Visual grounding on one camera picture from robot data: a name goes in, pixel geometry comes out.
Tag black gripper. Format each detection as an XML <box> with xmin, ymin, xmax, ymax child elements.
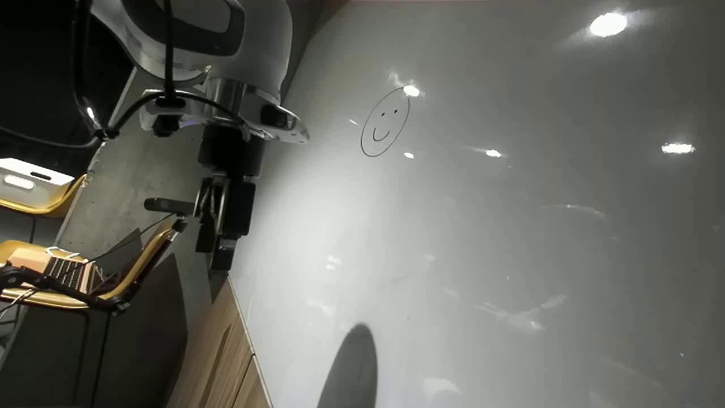
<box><xmin>192</xmin><ymin>122</ymin><xmax>268</xmax><ymax>272</ymax></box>

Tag smiley face drawing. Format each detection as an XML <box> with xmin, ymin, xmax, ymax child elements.
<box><xmin>359</xmin><ymin>86</ymin><xmax>413</xmax><ymax>162</ymax></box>

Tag white board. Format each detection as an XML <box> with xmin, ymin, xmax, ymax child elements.
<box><xmin>225</xmin><ymin>0</ymin><xmax>725</xmax><ymax>408</ymax></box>

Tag open laptop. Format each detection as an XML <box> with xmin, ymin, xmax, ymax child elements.
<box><xmin>4</xmin><ymin>224</ymin><xmax>147</xmax><ymax>300</ymax></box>

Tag yellow chair with laptop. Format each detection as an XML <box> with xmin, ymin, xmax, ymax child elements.
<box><xmin>0</xmin><ymin>215</ymin><xmax>188</xmax><ymax>314</ymax></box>

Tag white box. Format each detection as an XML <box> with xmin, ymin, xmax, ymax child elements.
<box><xmin>0</xmin><ymin>156</ymin><xmax>78</xmax><ymax>199</ymax></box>

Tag black bar camera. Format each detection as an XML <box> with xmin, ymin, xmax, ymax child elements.
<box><xmin>142</xmin><ymin>197</ymin><xmax>198</xmax><ymax>217</ymax></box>

